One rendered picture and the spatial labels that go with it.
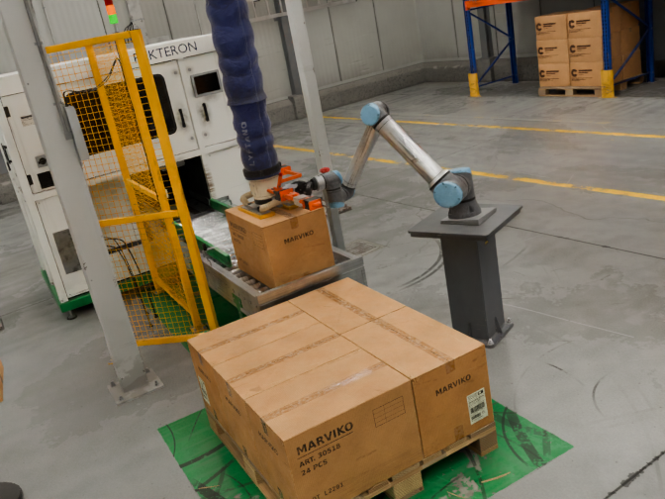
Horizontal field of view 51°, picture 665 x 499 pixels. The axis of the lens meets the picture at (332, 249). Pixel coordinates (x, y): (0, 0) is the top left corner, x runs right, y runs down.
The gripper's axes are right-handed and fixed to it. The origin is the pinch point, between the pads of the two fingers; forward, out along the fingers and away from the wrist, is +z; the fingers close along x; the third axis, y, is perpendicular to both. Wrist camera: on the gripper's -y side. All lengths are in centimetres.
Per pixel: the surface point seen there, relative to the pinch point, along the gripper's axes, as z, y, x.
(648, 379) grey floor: -111, -152, -103
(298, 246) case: 1.1, -6.4, -30.0
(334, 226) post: -48, 41, -43
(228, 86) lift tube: 12, 23, 62
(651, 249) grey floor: -250, -46, -103
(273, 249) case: 16.4, -6.3, -27.5
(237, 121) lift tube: 10.3, 24.3, 42.3
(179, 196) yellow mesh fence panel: 44, 62, 0
